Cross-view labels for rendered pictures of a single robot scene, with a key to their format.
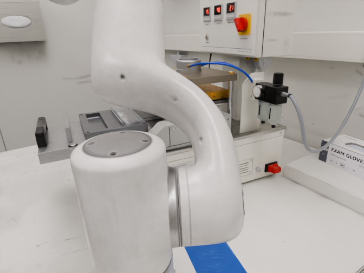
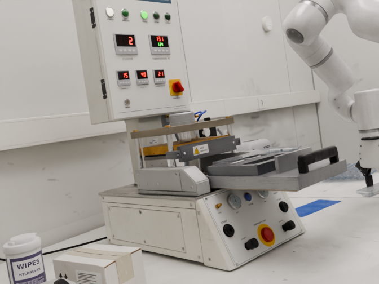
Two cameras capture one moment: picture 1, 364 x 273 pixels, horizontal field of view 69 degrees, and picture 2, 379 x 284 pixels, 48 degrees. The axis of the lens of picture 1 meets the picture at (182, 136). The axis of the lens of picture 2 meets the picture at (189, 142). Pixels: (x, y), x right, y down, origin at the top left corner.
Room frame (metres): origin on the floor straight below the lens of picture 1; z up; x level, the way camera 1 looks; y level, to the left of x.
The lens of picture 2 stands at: (1.26, 1.21, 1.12)
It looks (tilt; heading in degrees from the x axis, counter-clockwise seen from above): 3 degrees down; 251
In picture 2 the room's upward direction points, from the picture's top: 8 degrees counter-clockwise
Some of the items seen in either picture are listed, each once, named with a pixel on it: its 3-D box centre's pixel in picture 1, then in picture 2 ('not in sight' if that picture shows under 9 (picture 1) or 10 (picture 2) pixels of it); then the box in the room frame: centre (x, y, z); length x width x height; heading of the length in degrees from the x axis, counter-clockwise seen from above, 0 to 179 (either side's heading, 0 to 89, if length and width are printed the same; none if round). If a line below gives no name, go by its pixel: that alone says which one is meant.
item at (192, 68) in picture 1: (200, 79); (181, 133); (0.84, -0.07, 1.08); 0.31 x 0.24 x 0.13; 24
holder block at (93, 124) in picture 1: (111, 122); (255, 163); (0.74, 0.21, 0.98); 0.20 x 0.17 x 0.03; 24
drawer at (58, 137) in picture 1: (95, 128); (270, 167); (0.73, 0.25, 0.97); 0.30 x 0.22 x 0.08; 114
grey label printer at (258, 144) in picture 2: not in sight; (245, 156); (0.25, -0.85, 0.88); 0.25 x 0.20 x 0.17; 116
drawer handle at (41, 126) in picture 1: (41, 130); (318, 158); (0.67, 0.38, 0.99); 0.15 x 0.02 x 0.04; 24
